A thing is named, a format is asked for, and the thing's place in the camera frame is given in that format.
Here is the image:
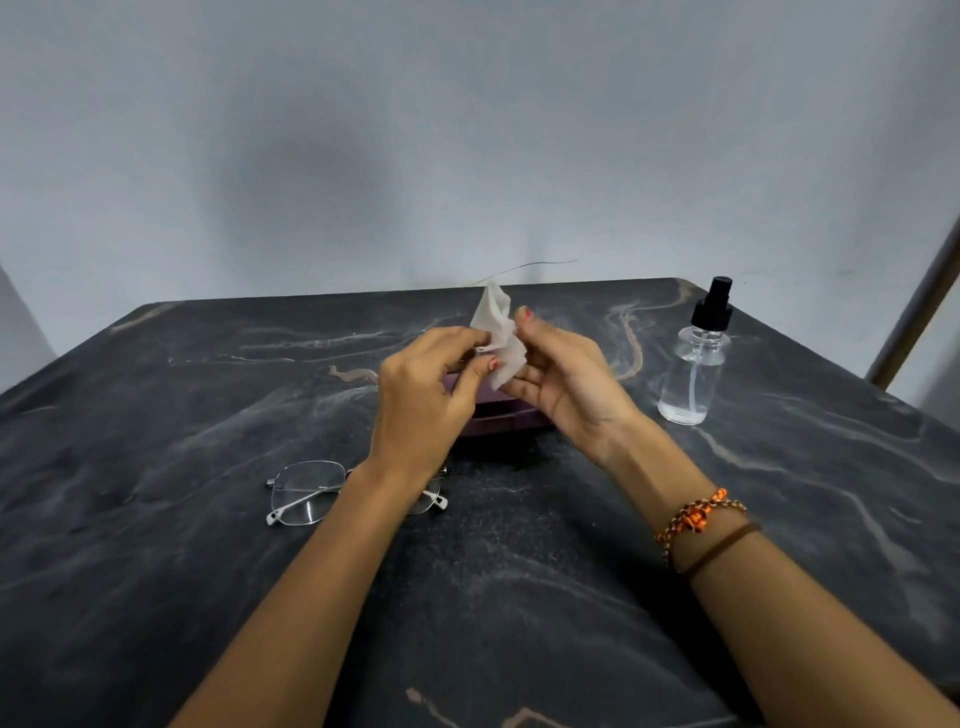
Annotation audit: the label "white cleaning cloth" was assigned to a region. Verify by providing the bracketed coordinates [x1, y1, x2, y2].
[469, 281, 531, 390]

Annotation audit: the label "person's left forearm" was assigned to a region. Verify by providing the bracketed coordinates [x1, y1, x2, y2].
[168, 459, 444, 728]

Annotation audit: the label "person's right forearm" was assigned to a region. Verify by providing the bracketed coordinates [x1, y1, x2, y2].
[600, 414, 960, 728]

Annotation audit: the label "brown wooden post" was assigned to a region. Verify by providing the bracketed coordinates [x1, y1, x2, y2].
[866, 217, 960, 391]

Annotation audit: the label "clear spray bottle black nozzle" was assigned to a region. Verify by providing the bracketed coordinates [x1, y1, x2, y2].
[657, 276, 734, 427]

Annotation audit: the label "person's left hand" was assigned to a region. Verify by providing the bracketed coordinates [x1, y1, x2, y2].
[366, 326, 502, 494]

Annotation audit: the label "person's right hand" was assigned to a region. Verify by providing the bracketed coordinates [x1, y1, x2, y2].
[497, 306, 648, 471]

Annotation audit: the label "purple eyeglasses case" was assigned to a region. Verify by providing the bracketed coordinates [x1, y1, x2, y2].
[441, 369, 558, 438]

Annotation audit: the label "silver wire-frame eyeglasses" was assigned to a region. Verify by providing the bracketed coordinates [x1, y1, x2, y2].
[265, 460, 451, 528]

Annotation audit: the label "orange beaded bracelet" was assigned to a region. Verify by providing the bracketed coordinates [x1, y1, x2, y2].
[655, 488, 749, 573]

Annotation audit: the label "brown hair tie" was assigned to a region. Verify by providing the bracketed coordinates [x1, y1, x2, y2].
[677, 522, 763, 580]

